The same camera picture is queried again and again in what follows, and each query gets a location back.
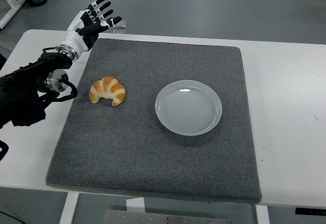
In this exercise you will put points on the round grey plate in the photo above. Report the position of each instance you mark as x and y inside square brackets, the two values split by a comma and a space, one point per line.
[188, 109]

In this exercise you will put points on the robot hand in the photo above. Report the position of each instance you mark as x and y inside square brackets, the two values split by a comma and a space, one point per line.
[74, 40]

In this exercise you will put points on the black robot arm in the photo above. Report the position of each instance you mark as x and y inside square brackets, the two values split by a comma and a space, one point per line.
[23, 81]

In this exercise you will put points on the golden croissant bread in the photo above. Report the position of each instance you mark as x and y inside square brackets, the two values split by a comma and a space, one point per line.
[112, 86]

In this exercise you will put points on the black table control panel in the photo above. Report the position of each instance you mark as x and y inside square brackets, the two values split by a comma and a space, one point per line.
[310, 211]

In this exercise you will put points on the silver floor socket cover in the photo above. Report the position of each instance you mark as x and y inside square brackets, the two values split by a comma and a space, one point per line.
[122, 25]

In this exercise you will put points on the grey metal plate with screws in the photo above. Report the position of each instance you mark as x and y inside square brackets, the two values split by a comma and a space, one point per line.
[165, 217]

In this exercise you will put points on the white table leg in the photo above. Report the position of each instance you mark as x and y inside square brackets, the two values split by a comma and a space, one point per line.
[135, 205]
[262, 215]
[68, 208]

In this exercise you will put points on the grey felt mat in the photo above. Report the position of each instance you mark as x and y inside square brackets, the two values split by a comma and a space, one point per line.
[142, 157]

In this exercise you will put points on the white desk frame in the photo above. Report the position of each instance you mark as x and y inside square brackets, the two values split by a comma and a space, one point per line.
[11, 7]

